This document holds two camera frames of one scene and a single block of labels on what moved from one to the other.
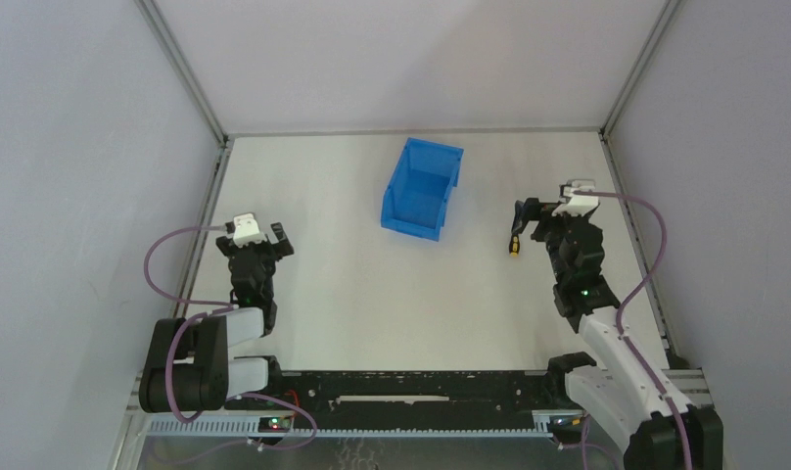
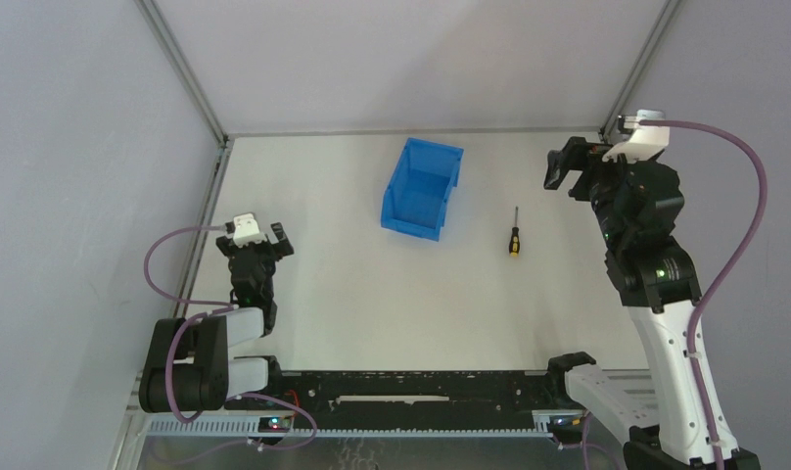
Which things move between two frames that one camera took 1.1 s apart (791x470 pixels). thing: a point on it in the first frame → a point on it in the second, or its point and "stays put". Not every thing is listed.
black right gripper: [545, 220] → [581, 165]
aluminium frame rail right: [670, 9] stays put
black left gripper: [254, 249] stays put
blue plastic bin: [416, 194] stays put
